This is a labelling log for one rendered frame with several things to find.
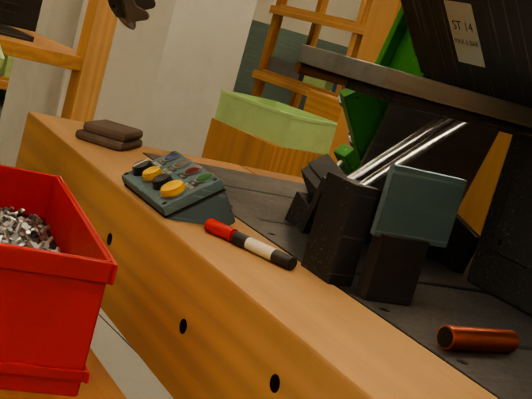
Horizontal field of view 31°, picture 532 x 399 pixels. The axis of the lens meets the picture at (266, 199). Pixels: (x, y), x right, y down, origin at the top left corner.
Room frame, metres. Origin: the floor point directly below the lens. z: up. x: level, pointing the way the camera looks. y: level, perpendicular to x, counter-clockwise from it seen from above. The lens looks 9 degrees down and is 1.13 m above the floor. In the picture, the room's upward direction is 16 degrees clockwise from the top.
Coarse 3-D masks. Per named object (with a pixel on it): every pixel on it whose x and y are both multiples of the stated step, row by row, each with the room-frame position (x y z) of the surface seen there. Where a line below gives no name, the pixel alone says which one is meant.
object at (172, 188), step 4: (172, 180) 1.09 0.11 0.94; (176, 180) 1.08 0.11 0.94; (180, 180) 1.08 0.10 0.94; (164, 184) 1.08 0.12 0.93; (168, 184) 1.08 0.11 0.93; (172, 184) 1.08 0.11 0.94; (176, 184) 1.07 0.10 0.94; (180, 184) 1.07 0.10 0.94; (164, 188) 1.07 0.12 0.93; (168, 188) 1.07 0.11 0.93; (172, 188) 1.07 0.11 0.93; (176, 188) 1.07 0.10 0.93; (180, 188) 1.07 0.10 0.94; (184, 188) 1.08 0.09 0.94; (164, 192) 1.07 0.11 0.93; (168, 192) 1.07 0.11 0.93; (172, 192) 1.07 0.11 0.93; (176, 192) 1.07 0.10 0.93; (164, 196) 1.07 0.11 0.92; (168, 196) 1.07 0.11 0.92
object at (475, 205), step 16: (384, 0) 1.86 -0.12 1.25; (400, 0) 1.82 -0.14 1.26; (368, 16) 1.90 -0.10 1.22; (384, 16) 1.85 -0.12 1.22; (368, 32) 1.88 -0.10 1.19; (384, 32) 1.84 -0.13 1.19; (368, 48) 1.87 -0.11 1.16; (336, 128) 1.89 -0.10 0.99; (336, 144) 1.88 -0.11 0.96; (496, 144) 1.50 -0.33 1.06; (336, 160) 1.87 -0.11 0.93; (496, 160) 1.49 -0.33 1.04; (480, 176) 1.51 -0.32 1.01; (496, 176) 1.48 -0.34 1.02; (480, 192) 1.50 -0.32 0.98; (464, 208) 1.52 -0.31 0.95; (480, 208) 1.49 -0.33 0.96; (480, 224) 1.48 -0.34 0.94
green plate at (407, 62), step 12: (396, 24) 1.15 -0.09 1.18; (396, 36) 1.15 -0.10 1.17; (408, 36) 1.15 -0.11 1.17; (384, 48) 1.16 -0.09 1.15; (396, 48) 1.16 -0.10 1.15; (408, 48) 1.14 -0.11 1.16; (384, 60) 1.16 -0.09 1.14; (396, 60) 1.16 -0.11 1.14; (408, 60) 1.14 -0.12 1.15; (408, 72) 1.13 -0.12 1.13; (420, 72) 1.11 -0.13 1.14; (384, 108) 1.19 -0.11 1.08
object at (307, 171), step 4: (304, 168) 1.25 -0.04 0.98; (308, 168) 1.24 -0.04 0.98; (304, 172) 1.24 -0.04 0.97; (308, 172) 1.24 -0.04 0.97; (312, 172) 1.23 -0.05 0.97; (304, 176) 1.24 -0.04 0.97; (308, 176) 1.23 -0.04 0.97; (312, 176) 1.23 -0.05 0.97; (316, 176) 1.23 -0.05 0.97; (304, 180) 1.25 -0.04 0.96; (308, 180) 1.23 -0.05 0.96; (312, 180) 1.22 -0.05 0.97; (316, 180) 1.22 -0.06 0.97; (320, 180) 1.22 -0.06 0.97; (308, 184) 1.24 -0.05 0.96; (312, 184) 1.21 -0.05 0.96; (316, 184) 1.21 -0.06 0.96; (308, 188) 1.25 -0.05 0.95; (312, 188) 1.23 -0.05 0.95; (316, 188) 1.20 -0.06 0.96; (308, 192) 1.26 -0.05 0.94; (312, 192) 1.24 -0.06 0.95; (312, 196) 1.25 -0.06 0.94
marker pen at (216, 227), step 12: (204, 228) 1.05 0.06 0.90; (216, 228) 1.03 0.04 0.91; (228, 228) 1.03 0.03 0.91; (228, 240) 1.02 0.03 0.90; (240, 240) 1.01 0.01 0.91; (252, 240) 1.01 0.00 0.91; (252, 252) 1.00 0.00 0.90; (264, 252) 0.99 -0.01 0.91; (276, 252) 0.98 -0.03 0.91; (288, 264) 0.97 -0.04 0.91
